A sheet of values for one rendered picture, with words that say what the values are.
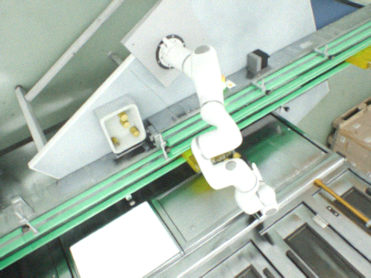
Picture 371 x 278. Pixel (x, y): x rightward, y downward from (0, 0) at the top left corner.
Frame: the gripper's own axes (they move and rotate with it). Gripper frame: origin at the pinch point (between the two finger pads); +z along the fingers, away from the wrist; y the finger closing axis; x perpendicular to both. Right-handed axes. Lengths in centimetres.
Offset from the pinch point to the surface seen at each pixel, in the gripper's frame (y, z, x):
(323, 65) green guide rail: 5, 46, -69
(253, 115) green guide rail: -3.3, 32.1, -18.3
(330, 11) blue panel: 12, 90, -100
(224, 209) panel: -12.5, -13.3, 15.5
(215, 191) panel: -12.2, -2.4, 16.8
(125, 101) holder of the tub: 36, 24, 44
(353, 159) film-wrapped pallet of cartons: -277, 159, -231
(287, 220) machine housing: -18.0, -25.7, -9.7
